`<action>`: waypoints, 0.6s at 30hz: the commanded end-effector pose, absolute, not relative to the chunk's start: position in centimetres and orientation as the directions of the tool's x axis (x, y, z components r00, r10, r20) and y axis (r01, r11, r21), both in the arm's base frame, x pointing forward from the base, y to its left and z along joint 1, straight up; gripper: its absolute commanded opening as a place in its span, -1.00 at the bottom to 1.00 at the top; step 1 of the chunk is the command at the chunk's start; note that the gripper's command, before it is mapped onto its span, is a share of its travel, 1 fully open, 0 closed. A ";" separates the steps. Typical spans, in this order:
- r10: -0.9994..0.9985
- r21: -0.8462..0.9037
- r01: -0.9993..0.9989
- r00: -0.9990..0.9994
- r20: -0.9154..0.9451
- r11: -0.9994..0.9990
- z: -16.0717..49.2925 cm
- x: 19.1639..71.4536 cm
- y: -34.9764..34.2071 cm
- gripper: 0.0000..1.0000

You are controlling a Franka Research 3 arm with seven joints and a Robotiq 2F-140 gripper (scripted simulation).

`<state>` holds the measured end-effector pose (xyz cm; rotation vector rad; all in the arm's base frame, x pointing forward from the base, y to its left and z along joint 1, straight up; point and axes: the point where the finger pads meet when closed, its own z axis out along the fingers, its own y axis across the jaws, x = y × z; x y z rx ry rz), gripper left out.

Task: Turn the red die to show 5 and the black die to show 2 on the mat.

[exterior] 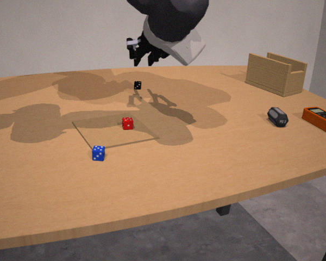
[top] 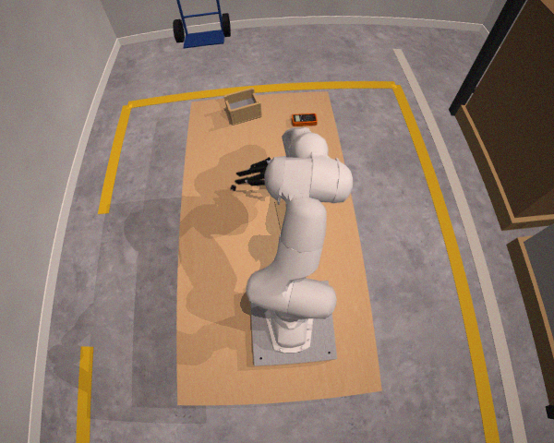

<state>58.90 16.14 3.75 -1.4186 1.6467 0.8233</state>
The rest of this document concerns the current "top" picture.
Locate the tan wooden open box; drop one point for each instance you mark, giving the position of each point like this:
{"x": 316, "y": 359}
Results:
{"x": 242, "y": 106}

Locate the thin tan flat mat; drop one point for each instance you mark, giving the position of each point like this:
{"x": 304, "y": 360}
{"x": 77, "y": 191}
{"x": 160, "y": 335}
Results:
{"x": 281, "y": 211}

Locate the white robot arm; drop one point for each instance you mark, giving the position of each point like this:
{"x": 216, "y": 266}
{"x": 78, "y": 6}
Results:
{"x": 301, "y": 239}

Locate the orange pocket multimeter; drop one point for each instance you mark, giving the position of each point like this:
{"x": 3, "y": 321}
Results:
{"x": 304, "y": 119}

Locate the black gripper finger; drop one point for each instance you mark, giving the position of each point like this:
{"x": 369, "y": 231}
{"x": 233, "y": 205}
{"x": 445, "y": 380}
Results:
{"x": 260, "y": 166}
{"x": 256, "y": 178}

